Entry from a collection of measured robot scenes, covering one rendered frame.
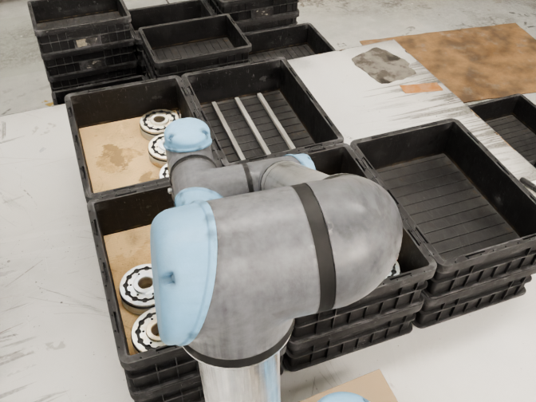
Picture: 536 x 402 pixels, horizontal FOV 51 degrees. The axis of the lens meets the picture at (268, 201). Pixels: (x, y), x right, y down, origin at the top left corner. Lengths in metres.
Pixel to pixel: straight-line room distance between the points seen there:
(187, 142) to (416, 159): 0.75
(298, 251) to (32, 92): 2.95
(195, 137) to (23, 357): 0.64
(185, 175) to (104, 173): 0.58
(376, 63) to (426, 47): 1.65
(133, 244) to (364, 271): 0.84
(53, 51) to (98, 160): 1.24
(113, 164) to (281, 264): 1.04
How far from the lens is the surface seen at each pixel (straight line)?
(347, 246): 0.46
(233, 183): 0.85
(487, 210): 1.42
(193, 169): 0.87
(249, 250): 0.45
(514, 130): 2.71
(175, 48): 2.57
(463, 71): 3.56
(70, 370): 1.26
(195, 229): 0.45
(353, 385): 1.10
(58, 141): 1.78
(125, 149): 1.49
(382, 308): 1.16
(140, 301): 1.12
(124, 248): 1.25
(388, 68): 2.07
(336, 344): 1.18
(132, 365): 0.98
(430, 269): 1.11
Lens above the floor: 1.76
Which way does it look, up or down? 45 degrees down
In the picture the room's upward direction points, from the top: 2 degrees clockwise
